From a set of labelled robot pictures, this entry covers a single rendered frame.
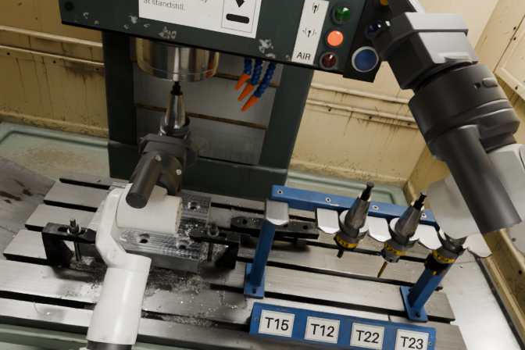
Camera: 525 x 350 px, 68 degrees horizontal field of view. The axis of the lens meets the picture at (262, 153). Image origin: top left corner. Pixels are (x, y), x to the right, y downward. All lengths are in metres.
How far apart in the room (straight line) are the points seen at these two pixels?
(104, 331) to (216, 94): 0.85
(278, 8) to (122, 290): 0.47
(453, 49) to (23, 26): 1.71
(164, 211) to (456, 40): 0.49
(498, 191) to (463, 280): 1.10
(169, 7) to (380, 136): 1.47
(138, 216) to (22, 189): 1.06
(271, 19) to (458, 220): 0.33
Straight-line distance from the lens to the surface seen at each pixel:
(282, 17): 0.53
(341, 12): 0.53
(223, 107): 1.32
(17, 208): 1.65
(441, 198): 0.44
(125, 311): 0.66
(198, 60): 0.72
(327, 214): 0.85
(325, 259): 1.20
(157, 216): 0.67
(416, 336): 1.09
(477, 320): 1.41
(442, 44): 0.47
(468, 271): 1.51
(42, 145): 2.09
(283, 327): 1.00
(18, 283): 1.13
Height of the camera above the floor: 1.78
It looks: 35 degrees down
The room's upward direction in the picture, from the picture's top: 12 degrees clockwise
